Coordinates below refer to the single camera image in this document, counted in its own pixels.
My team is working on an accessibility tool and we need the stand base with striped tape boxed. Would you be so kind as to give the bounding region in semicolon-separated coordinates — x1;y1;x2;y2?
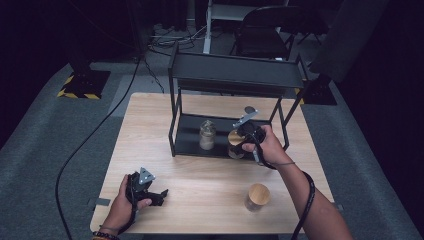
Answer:
56;68;112;100

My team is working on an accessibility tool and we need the dark beaded bracelet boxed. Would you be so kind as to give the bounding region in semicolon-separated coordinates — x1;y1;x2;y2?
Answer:
92;230;120;240

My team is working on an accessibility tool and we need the thick black floor cable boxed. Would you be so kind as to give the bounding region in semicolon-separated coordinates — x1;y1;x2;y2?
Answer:
54;56;142;240

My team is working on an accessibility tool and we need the black folding chair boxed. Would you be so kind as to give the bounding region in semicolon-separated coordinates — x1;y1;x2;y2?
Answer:
229;4;324;61

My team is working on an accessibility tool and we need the glass jar with glass lid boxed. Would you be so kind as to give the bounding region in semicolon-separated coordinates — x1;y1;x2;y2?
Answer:
198;119;217;151

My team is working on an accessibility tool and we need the person's left hand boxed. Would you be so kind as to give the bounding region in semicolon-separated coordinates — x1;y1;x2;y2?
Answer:
101;174;153;233

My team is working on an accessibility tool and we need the hand-held gripper cable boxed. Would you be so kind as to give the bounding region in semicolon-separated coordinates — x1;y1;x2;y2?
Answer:
117;181;140;235
251;133;317;240

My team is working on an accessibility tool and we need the black metal two-tier shelf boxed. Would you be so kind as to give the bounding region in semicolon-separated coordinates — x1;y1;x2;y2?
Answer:
167;43;309;165

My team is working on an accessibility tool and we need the glass jar bamboo lid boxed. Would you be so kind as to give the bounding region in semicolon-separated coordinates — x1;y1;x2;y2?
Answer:
244;183;272;213

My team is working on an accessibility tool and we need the star anise jar bamboo lid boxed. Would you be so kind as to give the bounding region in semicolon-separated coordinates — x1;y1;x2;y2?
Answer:
227;129;248;160

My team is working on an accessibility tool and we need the thin black floor cable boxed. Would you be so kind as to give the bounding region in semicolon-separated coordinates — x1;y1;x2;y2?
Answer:
143;56;166;94

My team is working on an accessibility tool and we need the right hand-held gripper cable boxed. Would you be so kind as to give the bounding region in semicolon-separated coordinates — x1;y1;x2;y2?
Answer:
251;133;317;240

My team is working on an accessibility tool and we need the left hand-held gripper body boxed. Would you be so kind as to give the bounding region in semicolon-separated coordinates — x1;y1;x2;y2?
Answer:
125;167;158;203

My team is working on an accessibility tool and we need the person's right hand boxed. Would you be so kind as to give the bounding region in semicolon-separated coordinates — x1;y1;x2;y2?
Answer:
242;124;294;168

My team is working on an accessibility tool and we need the white desk frame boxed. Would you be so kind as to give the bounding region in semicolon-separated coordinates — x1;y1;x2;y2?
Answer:
202;0;291;55

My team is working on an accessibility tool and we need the left hand-held gripper cable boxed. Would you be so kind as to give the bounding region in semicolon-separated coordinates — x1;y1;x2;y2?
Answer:
117;181;140;235

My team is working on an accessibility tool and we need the black stand base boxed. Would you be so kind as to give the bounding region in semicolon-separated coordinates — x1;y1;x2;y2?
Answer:
294;73;338;106

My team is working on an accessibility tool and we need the grey padded stand pole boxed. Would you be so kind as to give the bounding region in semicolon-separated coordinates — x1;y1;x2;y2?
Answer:
309;0;389;83

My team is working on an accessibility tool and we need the tangle of floor cables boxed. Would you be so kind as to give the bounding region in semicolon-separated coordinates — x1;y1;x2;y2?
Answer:
146;24;208;54

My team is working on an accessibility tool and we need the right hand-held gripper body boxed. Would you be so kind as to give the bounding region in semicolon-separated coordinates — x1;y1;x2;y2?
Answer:
232;108;268;144

